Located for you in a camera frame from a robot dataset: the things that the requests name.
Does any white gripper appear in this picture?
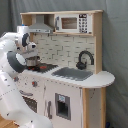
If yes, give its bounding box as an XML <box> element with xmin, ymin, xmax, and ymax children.
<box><xmin>23</xmin><ymin>42</ymin><xmax>38</xmax><ymax>58</ymax></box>

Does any small metal pot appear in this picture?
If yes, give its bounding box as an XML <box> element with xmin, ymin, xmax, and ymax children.
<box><xmin>26</xmin><ymin>56</ymin><xmax>40</xmax><ymax>67</ymax></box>

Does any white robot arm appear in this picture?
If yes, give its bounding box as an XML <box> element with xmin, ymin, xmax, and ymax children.
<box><xmin>0</xmin><ymin>25</ymin><xmax>53</xmax><ymax>128</ymax></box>

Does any wooden toy kitchen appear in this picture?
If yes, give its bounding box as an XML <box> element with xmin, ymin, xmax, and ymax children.
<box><xmin>14</xmin><ymin>10</ymin><xmax>115</xmax><ymax>128</ymax></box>

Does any black toy stovetop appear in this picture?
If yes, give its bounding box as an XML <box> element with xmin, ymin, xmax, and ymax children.
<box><xmin>26</xmin><ymin>63</ymin><xmax>56</xmax><ymax>73</ymax></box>

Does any grey toy range hood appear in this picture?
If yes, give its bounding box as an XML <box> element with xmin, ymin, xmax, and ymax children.
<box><xmin>29</xmin><ymin>14</ymin><xmax>54</xmax><ymax>34</ymax></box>

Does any red right oven knob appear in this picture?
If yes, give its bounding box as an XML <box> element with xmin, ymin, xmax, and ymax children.
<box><xmin>32</xmin><ymin>81</ymin><xmax>38</xmax><ymax>87</ymax></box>

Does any grey toy sink basin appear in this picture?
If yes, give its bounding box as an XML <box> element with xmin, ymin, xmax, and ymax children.
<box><xmin>52</xmin><ymin>67</ymin><xmax>92</xmax><ymax>81</ymax></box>

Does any toy oven door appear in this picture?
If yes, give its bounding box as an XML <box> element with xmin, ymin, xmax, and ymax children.
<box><xmin>20</xmin><ymin>90</ymin><xmax>37</xmax><ymax>112</ymax></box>

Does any black toy faucet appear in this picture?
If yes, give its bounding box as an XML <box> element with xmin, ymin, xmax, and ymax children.
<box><xmin>75</xmin><ymin>50</ymin><xmax>95</xmax><ymax>71</ymax></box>

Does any toy microwave oven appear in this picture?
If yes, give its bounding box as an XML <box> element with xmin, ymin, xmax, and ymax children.
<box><xmin>55</xmin><ymin>14</ymin><xmax>92</xmax><ymax>34</ymax></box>

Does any grey toy ice dispenser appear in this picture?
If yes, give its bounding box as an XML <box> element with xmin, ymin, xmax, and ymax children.
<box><xmin>55</xmin><ymin>94</ymin><xmax>71</xmax><ymax>120</ymax></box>

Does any grey cabinet door handle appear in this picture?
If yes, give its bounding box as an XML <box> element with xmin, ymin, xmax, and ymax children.
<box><xmin>47</xmin><ymin>101</ymin><xmax>52</xmax><ymax>119</ymax></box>

